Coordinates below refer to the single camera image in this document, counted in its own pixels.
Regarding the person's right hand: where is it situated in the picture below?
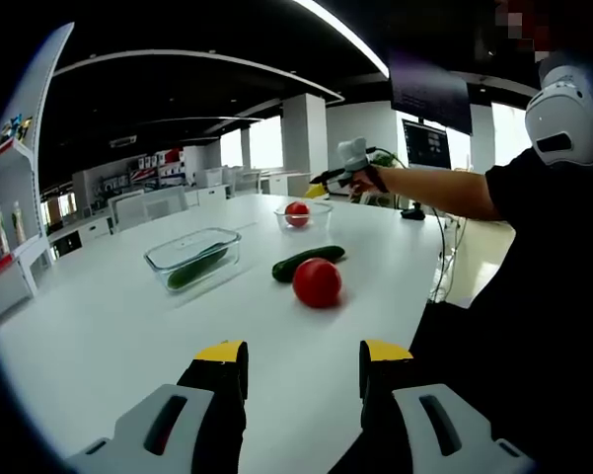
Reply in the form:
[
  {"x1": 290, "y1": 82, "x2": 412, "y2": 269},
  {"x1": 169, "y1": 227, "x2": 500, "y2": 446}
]
[{"x1": 348, "y1": 166, "x2": 384, "y2": 197}]

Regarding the red tomato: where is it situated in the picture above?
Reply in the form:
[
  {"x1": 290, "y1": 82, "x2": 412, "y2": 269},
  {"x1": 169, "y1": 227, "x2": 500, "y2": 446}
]
[
  {"x1": 284, "y1": 200, "x2": 311, "y2": 228},
  {"x1": 292, "y1": 257, "x2": 343, "y2": 310}
]

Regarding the row of drink bottles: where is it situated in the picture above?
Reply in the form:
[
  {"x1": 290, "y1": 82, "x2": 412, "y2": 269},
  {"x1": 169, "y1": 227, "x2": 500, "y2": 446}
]
[{"x1": 0, "y1": 199, "x2": 29, "y2": 258}]

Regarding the white low cabinet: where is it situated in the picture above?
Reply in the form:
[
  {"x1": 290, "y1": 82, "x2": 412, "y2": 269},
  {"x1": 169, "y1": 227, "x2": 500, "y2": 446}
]
[{"x1": 46, "y1": 216, "x2": 114, "y2": 258}]

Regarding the person in black shirt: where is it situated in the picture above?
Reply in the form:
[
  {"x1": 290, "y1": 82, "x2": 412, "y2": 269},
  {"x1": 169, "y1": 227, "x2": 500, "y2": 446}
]
[{"x1": 408, "y1": 145, "x2": 593, "y2": 474}]

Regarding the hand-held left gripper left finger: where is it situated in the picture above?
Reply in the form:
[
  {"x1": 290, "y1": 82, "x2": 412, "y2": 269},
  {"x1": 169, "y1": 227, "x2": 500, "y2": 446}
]
[{"x1": 66, "y1": 339, "x2": 251, "y2": 474}]

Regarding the row of snack packets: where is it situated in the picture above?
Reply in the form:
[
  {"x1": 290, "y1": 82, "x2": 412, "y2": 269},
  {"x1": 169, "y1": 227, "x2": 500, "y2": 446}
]
[{"x1": 0, "y1": 112, "x2": 35, "y2": 147}]

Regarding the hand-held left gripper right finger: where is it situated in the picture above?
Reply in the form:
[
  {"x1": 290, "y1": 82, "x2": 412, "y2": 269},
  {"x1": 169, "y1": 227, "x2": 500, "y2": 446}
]
[{"x1": 358, "y1": 338, "x2": 537, "y2": 474}]

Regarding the round glass bowl container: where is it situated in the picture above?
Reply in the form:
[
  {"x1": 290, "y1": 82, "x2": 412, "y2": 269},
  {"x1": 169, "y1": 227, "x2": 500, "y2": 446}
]
[{"x1": 273, "y1": 199, "x2": 334, "y2": 234}]

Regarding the black wrist strap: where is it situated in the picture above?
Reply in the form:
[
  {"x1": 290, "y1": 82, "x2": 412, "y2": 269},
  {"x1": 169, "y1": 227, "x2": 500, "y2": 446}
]
[{"x1": 367, "y1": 165, "x2": 391, "y2": 195}]

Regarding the white square pillar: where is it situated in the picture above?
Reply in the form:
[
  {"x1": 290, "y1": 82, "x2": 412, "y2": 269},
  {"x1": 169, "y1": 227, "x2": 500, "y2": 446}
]
[{"x1": 280, "y1": 93, "x2": 330, "y2": 197}]

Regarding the curved ceiling light strip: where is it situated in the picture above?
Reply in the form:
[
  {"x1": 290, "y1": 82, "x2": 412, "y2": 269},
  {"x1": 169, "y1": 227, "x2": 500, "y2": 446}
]
[{"x1": 293, "y1": 0, "x2": 391, "y2": 76}]

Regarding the dark green cucumber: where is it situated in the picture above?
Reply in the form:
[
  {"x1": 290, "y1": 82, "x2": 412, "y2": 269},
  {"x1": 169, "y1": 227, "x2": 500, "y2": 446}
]
[
  {"x1": 166, "y1": 246, "x2": 230, "y2": 291},
  {"x1": 271, "y1": 244, "x2": 347, "y2": 284}
]

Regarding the rectangular glass storage container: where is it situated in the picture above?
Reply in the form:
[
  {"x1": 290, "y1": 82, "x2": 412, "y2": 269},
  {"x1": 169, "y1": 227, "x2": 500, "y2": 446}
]
[{"x1": 143, "y1": 226, "x2": 243, "y2": 295}]

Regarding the black cable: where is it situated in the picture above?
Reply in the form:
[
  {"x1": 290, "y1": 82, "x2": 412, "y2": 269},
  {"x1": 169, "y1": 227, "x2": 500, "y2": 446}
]
[{"x1": 367, "y1": 145, "x2": 470, "y2": 302}]

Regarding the large dark hanging screen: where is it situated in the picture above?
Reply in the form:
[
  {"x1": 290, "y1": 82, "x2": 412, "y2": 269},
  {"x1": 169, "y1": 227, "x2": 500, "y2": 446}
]
[{"x1": 388, "y1": 48, "x2": 475, "y2": 135}]

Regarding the white chest-worn device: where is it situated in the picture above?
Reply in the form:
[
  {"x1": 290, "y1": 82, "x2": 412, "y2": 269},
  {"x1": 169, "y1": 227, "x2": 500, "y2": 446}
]
[{"x1": 524, "y1": 51, "x2": 593, "y2": 169}]

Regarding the white display shelf unit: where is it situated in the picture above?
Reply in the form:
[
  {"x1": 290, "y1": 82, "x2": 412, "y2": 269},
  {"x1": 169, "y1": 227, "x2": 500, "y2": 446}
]
[{"x1": 0, "y1": 22, "x2": 75, "y2": 327}]

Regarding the computer monitor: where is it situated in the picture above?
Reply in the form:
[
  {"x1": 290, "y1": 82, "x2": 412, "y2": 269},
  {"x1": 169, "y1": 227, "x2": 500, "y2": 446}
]
[{"x1": 402, "y1": 118, "x2": 453, "y2": 170}]

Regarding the display rack with boxes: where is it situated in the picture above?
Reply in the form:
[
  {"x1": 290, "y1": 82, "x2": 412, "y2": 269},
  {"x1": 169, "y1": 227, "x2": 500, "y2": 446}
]
[{"x1": 127, "y1": 147, "x2": 186, "y2": 192}]

